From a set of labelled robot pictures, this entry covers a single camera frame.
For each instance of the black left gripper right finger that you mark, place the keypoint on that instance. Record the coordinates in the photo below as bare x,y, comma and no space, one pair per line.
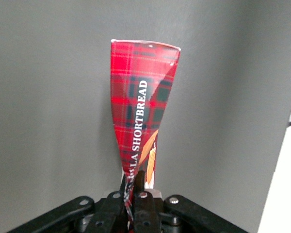
145,213

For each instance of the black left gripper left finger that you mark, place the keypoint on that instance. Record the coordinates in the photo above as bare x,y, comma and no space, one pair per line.
109,213

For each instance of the red tartan shortbread cookie box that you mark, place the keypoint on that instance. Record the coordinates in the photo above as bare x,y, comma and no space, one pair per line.
140,85

